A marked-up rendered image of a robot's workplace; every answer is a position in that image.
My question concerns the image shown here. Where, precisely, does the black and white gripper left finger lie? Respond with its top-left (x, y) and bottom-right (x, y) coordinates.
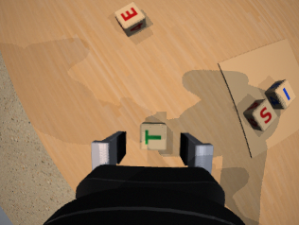
top-left (91, 131), bottom-right (126, 171)

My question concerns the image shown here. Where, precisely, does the beige flat mat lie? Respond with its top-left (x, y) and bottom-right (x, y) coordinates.
top-left (218, 39), bottom-right (299, 159)

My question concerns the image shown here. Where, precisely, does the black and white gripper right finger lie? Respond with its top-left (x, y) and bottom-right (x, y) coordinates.
top-left (180, 132), bottom-right (214, 174)

